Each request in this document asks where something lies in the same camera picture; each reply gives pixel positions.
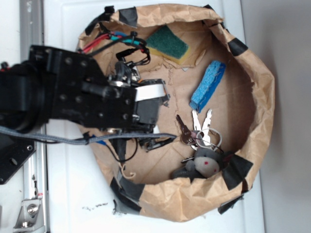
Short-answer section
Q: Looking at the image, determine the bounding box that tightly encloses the aluminium rail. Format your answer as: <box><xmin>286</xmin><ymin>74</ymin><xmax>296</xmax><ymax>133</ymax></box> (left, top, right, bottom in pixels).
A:
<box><xmin>19</xmin><ymin>0</ymin><xmax>50</xmax><ymax>233</ymax></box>

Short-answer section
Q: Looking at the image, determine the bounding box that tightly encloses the white key ring loop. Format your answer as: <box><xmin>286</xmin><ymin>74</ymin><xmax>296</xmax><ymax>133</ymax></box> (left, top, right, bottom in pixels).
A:
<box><xmin>195</xmin><ymin>128</ymin><xmax>223</xmax><ymax>149</ymax></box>

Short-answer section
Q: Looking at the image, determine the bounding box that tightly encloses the green and yellow sponge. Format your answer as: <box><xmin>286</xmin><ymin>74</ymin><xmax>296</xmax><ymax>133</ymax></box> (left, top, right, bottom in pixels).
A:
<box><xmin>146</xmin><ymin>25</ymin><xmax>190</xmax><ymax>65</ymax></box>

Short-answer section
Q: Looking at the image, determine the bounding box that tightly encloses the brown paper bag bin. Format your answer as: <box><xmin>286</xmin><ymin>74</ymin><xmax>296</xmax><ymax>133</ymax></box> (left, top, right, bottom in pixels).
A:
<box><xmin>79</xmin><ymin>4</ymin><xmax>275</xmax><ymax>222</ymax></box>

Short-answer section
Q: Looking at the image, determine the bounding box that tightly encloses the blue sponge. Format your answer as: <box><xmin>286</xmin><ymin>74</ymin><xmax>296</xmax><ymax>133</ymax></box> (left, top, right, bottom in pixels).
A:
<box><xmin>189</xmin><ymin>60</ymin><xmax>226</xmax><ymax>113</ymax></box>

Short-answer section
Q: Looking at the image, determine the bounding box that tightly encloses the black hexagonal base plate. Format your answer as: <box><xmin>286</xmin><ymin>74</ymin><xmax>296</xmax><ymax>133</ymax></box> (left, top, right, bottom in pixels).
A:
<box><xmin>0</xmin><ymin>134</ymin><xmax>36</xmax><ymax>185</ymax></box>

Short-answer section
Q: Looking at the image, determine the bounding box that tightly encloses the metal corner bracket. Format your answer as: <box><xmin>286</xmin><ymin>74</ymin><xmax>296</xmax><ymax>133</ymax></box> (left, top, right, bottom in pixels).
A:
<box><xmin>13</xmin><ymin>199</ymin><xmax>45</xmax><ymax>233</ymax></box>

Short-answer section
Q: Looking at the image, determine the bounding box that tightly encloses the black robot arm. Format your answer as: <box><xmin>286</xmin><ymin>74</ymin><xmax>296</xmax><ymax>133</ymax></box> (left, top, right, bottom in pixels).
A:
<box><xmin>0</xmin><ymin>46</ymin><xmax>174</xmax><ymax>150</ymax></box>

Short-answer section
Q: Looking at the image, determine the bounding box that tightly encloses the brass key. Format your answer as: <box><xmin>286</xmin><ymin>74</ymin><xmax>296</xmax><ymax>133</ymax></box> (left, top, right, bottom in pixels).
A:
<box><xmin>176</xmin><ymin>115</ymin><xmax>193</xmax><ymax>145</ymax></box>

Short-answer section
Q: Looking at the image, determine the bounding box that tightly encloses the silver key left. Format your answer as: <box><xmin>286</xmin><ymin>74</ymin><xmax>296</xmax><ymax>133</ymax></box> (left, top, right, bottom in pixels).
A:
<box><xmin>192</xmin><ymin>110</ymin><xmax>206</xmax><ymax>131</ymax></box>

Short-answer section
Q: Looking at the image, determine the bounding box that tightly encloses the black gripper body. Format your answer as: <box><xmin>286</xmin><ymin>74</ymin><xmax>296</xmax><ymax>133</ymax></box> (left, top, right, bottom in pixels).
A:
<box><xmin>81</xmin><ymin>60</ymin><xmax>171</xmax><ymax>152</ymax></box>

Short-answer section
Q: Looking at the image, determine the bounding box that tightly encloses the grey plush donkey keychain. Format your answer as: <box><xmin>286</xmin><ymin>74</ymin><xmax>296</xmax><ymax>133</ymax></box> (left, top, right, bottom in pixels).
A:
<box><xmin>172</xmin><ymin>149</ymin><xmax>233</xmax><ymax>182</ymax></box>

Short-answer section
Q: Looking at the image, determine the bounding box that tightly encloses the silver key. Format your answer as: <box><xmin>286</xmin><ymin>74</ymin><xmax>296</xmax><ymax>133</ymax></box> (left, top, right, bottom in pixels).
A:
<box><xmin>202</xmin><ymin>109</ymin><xmax>212</xmax><ymax>143</ymax></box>
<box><xmin>192</xmin><ymin>110</ymin><xmax>206</xmax><ymax>131</ymax></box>

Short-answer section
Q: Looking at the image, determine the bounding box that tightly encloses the red and black wire bundle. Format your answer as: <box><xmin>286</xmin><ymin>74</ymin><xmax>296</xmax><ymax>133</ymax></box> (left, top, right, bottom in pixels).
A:
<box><xmin>77</xmin><ymin>31</ymin><xmax>151</xmax><ymax>66</ymax></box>

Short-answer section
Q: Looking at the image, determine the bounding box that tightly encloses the silver key right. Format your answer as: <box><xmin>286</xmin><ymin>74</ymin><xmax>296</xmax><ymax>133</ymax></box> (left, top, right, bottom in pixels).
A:
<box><xmin>202</xmin><ymin>109</ymin><xmax>212</xmax><ymax>143</ymax></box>

